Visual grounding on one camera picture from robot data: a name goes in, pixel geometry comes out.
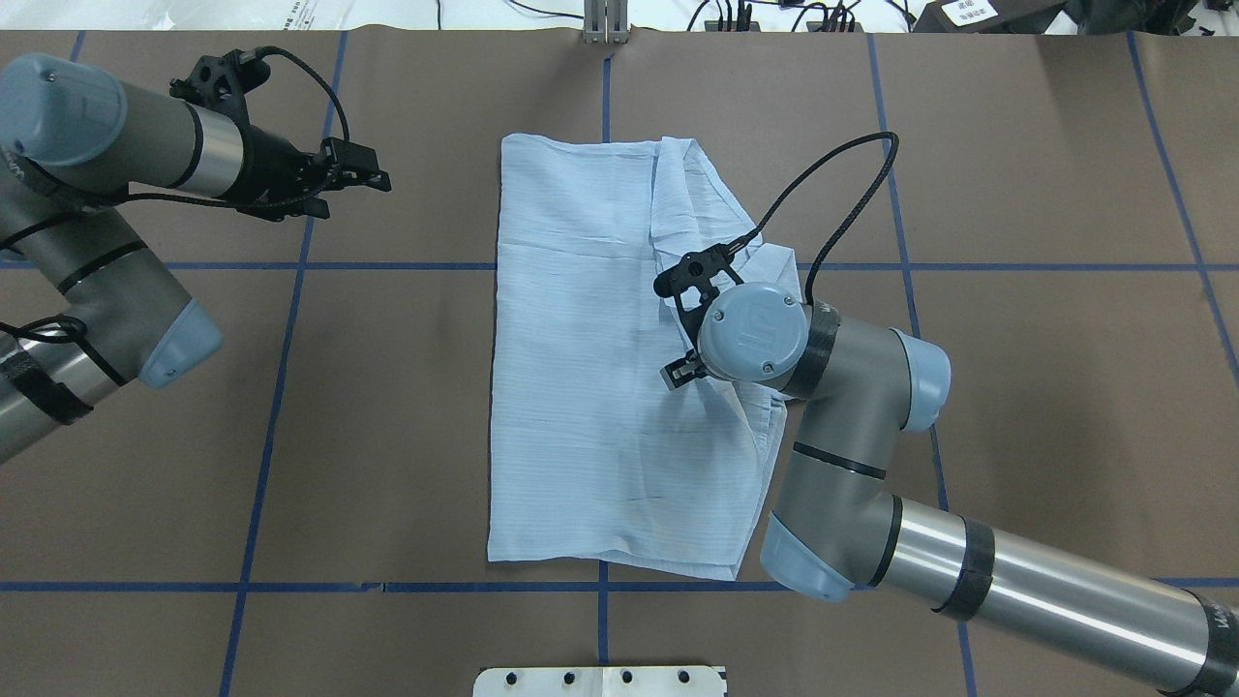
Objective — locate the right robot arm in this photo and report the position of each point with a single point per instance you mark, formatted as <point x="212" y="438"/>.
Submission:
<point x="1094" y="409"/>

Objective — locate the light blue button-up shirt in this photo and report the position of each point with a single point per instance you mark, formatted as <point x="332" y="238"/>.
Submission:
<point x="592" y="457"/>

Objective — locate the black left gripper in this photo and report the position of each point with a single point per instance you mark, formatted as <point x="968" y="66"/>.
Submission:
<point x="268" y="166"/>

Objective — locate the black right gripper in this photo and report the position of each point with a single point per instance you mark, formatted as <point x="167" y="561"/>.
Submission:
<point x="682" y="371"/>

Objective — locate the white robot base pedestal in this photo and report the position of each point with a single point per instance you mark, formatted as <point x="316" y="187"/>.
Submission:
<point x="648" y="680"/>

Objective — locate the grey aluminium frame post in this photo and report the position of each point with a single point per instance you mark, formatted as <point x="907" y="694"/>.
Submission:
<point x="606" y="22"/>

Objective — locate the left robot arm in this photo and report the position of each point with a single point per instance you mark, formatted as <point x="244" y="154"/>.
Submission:
<point x="78" y="143"/>

